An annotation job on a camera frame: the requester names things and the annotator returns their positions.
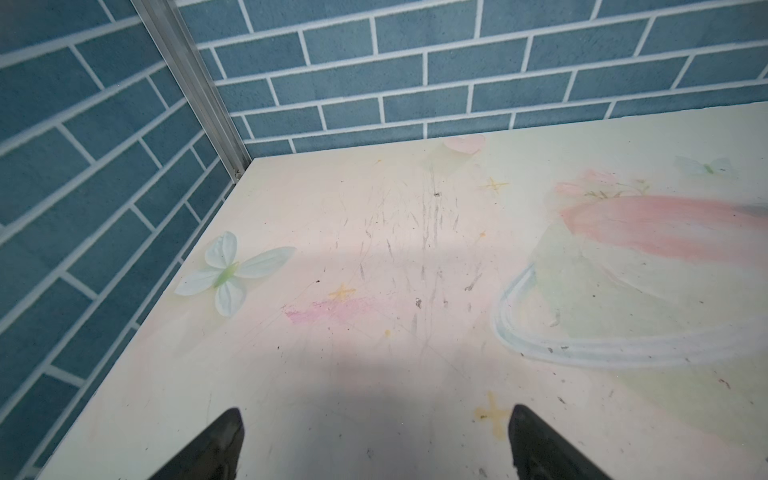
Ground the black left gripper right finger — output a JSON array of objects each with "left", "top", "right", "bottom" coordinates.
[{"left": 508, "top": 404, "right": 610, "bottom": 480}]

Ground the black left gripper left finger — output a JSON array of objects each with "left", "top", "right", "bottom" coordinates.
[{"left": 150, "top": 407, "right": 245, "bottom": 480}]

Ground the aluminium corner post left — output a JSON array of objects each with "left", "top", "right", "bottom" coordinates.
[{"left": 132, "top": 0, "right": 251, "bottom": 182}]

